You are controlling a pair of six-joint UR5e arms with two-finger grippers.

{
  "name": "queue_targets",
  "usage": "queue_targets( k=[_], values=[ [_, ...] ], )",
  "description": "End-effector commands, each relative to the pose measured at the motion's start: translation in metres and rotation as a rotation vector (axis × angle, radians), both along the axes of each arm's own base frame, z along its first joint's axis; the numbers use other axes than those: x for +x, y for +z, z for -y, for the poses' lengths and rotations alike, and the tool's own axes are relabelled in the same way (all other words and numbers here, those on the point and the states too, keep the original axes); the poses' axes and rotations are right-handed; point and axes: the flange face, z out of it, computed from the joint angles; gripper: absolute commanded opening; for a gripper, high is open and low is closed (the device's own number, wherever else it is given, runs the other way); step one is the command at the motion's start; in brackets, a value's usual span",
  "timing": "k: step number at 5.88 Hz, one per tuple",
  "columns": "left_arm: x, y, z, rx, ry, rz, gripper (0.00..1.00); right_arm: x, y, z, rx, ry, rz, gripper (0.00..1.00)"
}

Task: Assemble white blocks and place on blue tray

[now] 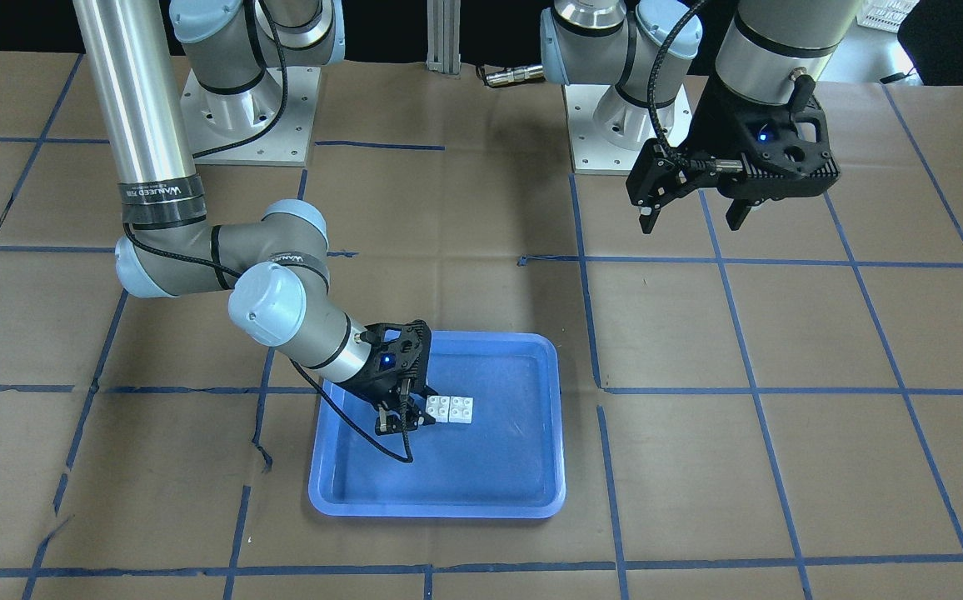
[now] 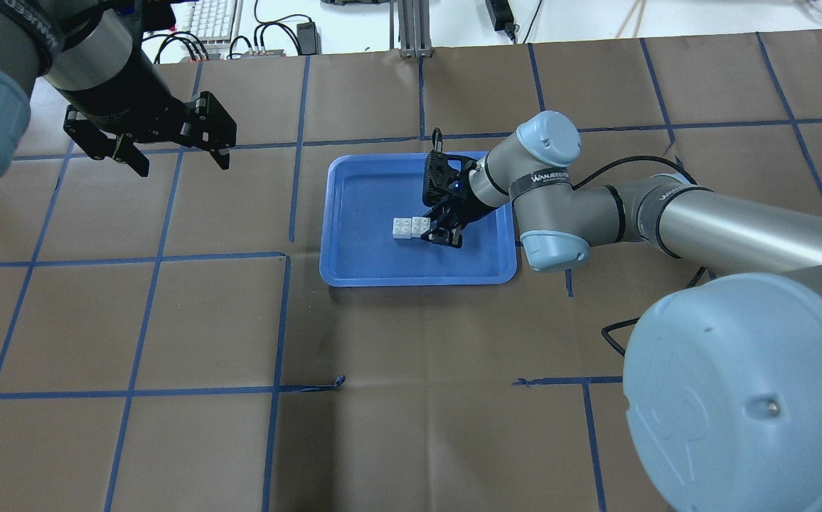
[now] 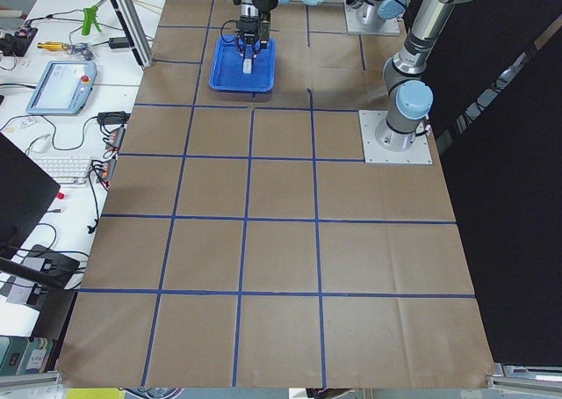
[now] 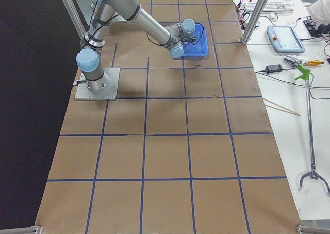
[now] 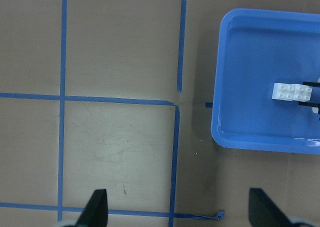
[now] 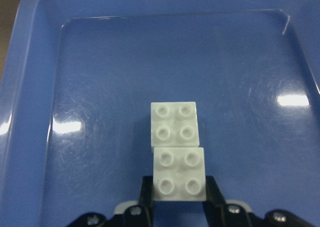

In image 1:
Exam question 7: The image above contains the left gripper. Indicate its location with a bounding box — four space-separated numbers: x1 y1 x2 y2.
626 83 762 235

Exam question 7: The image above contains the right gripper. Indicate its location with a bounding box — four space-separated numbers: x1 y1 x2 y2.
355 369 439 436

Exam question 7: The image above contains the white block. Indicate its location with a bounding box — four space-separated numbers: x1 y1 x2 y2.
426 395 452 423
447 396 475 424

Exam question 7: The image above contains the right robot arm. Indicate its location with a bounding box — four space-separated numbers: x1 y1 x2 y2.
73 1 435 434

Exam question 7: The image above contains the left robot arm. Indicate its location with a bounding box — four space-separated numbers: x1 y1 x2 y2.
540 1 860 234

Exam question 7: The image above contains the blue plastic tray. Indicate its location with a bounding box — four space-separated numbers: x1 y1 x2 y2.
307 331 566 519

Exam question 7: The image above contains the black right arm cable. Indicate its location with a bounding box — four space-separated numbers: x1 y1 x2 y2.
119 0 414 464

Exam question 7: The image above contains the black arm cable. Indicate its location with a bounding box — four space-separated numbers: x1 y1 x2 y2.
646 0 745 172
119 0 414 464

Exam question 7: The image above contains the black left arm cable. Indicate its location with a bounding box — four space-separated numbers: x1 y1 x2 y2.
646 0 745 172

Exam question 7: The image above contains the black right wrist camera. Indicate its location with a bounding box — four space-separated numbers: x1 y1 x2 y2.
352 319 432 385

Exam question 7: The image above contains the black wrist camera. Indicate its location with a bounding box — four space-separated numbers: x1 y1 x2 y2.
719 92 842 201
352 319 432 385

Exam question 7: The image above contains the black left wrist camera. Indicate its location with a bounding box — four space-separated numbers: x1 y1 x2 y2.
719 92 842 201

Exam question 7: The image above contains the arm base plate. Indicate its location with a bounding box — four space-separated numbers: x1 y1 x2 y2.
181 66 324 168
562 84 656 176

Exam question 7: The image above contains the aluminium frame post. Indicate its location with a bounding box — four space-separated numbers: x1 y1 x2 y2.
425 0 462 78

